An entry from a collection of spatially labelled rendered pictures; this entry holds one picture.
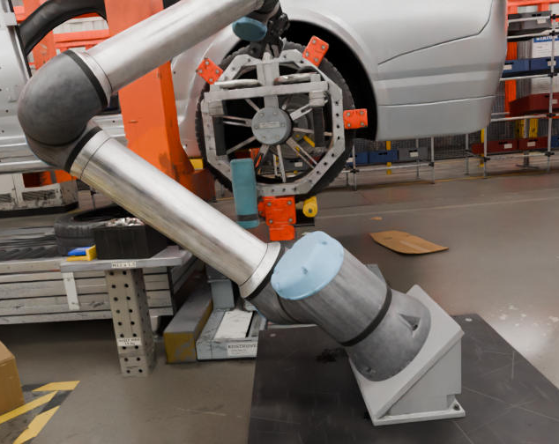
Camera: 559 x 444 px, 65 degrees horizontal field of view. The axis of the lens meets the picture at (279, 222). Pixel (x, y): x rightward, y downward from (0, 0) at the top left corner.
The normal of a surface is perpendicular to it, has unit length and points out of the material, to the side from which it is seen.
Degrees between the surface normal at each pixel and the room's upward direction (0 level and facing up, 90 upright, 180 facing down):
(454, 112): 90
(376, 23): 90
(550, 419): 0
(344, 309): 94
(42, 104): 98
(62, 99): 106
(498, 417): 0
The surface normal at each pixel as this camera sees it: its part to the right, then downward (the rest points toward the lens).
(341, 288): 0.20, 0.01
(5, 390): 0.71, 0.08
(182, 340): -0.07, 0.21
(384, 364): -0.43, 0.18
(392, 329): -0.01, -0.27
